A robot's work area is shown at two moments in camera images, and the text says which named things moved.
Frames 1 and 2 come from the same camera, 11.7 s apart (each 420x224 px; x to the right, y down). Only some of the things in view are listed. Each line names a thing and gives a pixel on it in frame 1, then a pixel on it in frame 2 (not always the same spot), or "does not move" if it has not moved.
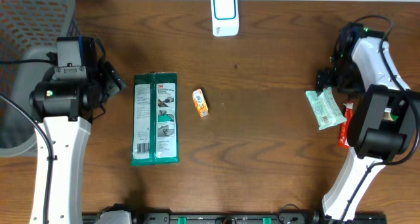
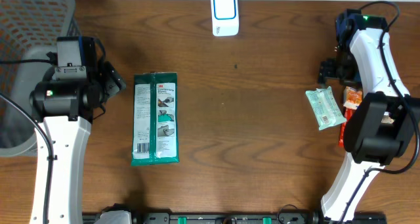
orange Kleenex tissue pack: [201, 102] to [352, 97]
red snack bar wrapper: [348, 108] does not move
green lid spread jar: [388, 115] does not move
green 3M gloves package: [155, 128] does not move
